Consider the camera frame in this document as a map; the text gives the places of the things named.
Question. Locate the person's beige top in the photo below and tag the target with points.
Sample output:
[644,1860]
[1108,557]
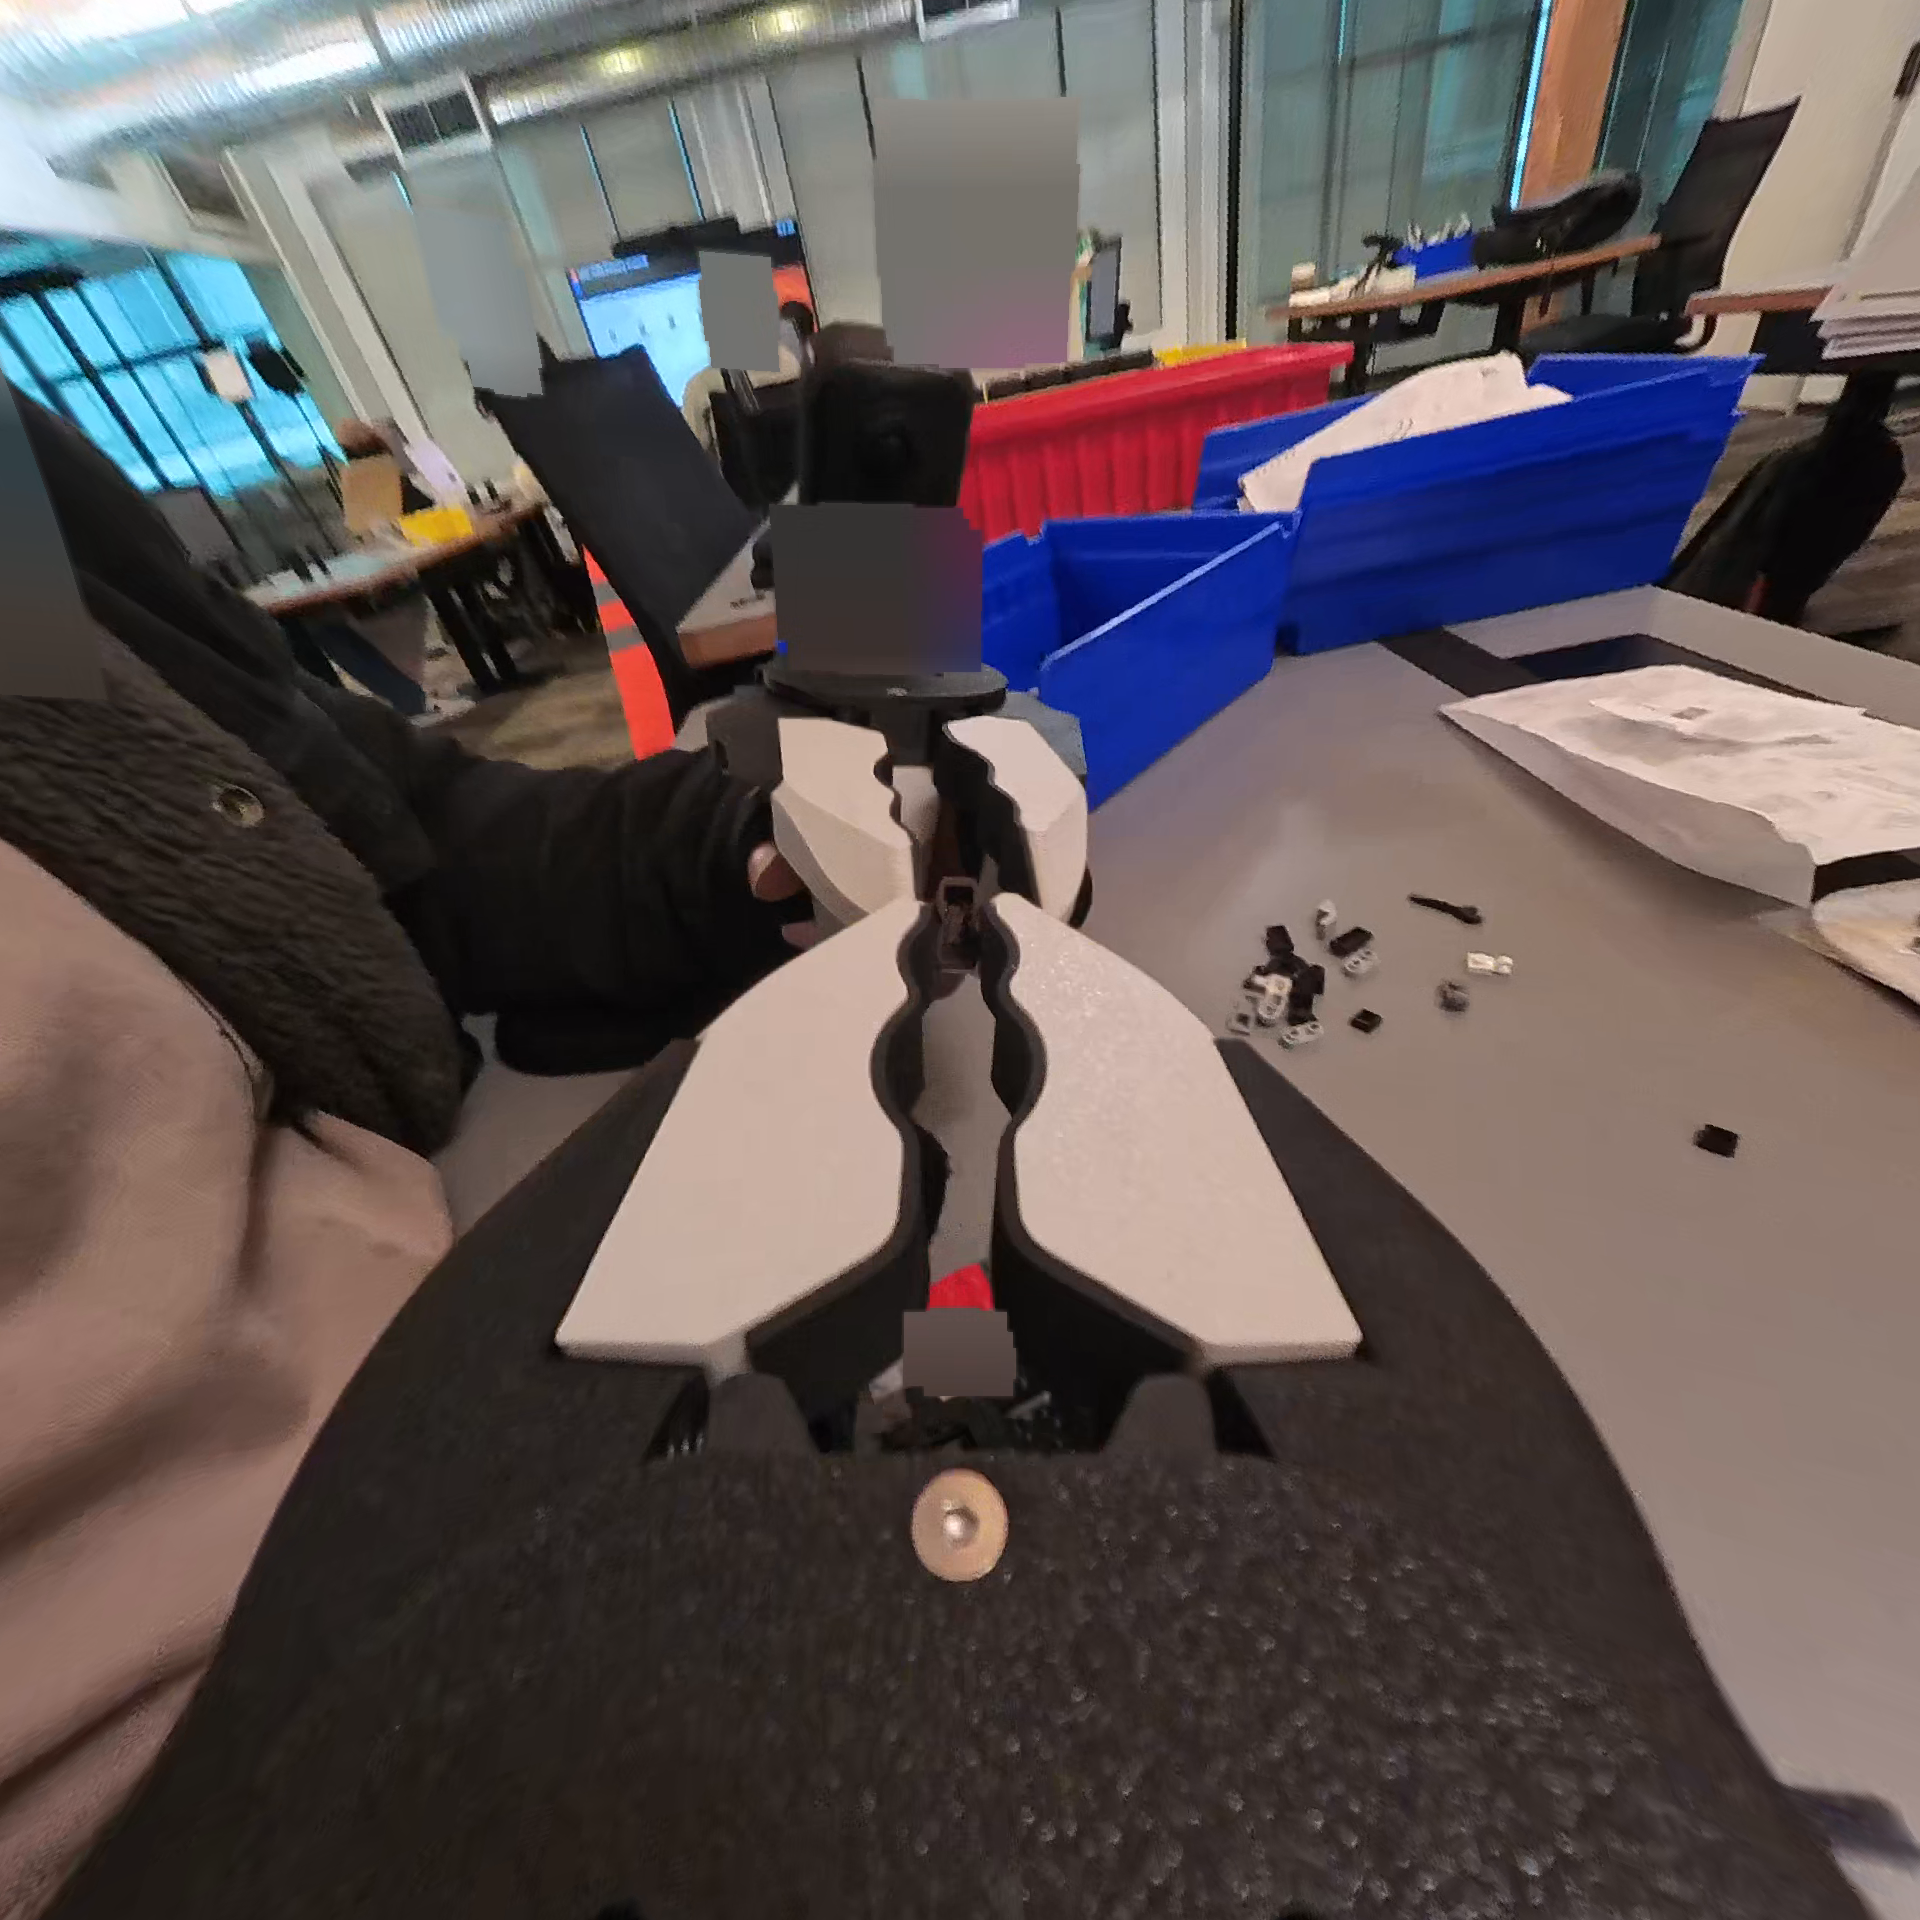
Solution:
[149,1350]

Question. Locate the background work table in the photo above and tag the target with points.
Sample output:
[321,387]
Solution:
[375,580]

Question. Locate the black duffel bag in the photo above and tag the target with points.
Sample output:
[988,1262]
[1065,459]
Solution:
[1559,218]

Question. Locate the wooden background table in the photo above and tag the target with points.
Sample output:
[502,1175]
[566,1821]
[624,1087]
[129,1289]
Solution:
[1501,270]

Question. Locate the person's left hand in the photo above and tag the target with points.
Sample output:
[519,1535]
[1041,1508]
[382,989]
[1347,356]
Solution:
[777,875]

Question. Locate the person's left forearm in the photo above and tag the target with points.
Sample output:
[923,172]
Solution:
[600,886]

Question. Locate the computer monitor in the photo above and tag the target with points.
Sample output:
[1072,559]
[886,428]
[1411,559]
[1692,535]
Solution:
[639,340]

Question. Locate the red storage bin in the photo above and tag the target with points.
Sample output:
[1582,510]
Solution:
[1142,435]

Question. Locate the silver ventilation duct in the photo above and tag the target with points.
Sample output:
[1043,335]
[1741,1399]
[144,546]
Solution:
[452,30]

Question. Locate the toy brick car chassis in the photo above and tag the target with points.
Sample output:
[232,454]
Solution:
[960,1289]

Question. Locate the person's black fleece jacket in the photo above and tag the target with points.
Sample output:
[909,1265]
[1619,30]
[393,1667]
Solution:
[225,902]

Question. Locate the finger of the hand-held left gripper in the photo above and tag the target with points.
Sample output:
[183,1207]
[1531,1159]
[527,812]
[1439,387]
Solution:
[1049,819]
[832,811]

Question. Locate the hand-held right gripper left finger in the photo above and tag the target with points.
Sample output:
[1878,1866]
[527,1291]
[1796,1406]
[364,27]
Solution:
[735,1185]

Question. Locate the orange striped barrier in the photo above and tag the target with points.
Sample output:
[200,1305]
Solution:
[629,675]

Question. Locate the stack of white papers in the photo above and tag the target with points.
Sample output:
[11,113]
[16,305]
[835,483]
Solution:
[1876,270]

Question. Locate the black office chair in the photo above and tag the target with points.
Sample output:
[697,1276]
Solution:
[1724,196]

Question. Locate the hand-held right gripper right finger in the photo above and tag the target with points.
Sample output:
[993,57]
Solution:
[1171,1185]

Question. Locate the white printed paper bag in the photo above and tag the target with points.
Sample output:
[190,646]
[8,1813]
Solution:
[1681,781]

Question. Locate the black panel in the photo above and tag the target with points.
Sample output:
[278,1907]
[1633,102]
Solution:
[629,494]

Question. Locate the blue storage bin stack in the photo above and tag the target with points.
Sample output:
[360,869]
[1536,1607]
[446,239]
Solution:
[1501,510]

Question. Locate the yellow storage bin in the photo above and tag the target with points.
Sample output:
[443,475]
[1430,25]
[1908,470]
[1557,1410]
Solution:
[1200,353]

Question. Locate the scattered small brick pieces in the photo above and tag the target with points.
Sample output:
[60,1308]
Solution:
[1276,991]

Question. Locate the printed paper sheet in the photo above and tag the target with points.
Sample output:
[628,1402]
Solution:
[1396,421]

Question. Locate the clear bag of black pieces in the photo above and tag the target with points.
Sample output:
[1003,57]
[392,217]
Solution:
[1869,931]

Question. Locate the black backpack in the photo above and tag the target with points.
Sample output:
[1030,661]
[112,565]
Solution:
[1787,525]

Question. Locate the grey desk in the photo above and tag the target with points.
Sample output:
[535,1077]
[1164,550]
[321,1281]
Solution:
[1501,1201]

